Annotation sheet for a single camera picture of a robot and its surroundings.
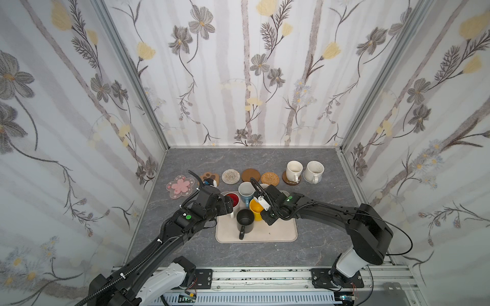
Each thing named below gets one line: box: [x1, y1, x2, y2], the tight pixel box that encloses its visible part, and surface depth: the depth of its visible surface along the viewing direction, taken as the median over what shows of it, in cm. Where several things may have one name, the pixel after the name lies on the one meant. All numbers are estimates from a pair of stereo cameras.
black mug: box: [236, 208, 255, 240], surface depth 84 cm
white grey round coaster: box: [221, 168, 241, 185], surface depth 107 cm
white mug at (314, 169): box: [304, 160, 325, 185], surface depth 102 cm
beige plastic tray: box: [215, 214, 299, 243], surface depth 87 cm
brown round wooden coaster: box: [241, 168, 261, 182], surface depth 110 cm
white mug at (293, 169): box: [285, 160, 304, 183], surface depth 100 cm
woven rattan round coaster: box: [260, 172, 281, 187], surface depth 107 cm
